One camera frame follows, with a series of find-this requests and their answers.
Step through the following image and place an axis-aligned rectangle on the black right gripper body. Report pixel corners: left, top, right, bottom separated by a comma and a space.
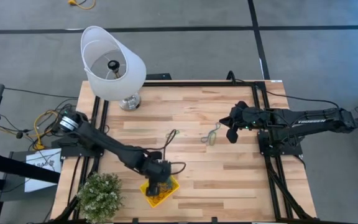
230, 100, 272, 131

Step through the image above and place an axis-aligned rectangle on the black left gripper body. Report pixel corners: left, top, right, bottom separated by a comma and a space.
141, 158, 173, 197

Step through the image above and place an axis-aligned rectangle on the small teal rubber band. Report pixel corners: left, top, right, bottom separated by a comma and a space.
200, 122, 222, 144

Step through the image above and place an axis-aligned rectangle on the yellow plastic basket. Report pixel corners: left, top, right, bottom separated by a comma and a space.
139, 174, 181, 208

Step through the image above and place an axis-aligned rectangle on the potted green plant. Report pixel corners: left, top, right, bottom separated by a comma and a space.
75, 172, 125, 224

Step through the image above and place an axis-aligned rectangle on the table lamp with white shade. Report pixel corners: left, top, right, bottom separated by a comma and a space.
80, 25, 147, 112

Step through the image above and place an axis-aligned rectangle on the white paper sheet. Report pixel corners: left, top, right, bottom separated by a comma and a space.
24, 148, 63, 193

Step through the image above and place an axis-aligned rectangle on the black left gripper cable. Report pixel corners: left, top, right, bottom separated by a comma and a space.
144, 128, 187, 175

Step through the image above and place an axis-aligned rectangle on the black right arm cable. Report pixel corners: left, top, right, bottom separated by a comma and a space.
265, 89, 341, 110

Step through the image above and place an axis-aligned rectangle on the yellow cable bundle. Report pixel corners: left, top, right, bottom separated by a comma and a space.
33, 110, 59, 151

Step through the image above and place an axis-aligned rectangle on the black floor cable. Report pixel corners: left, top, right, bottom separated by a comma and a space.
0, 86, 74, 141

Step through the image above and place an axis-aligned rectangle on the yellow floor cable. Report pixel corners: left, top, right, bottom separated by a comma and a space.
68, 0, 96, 11

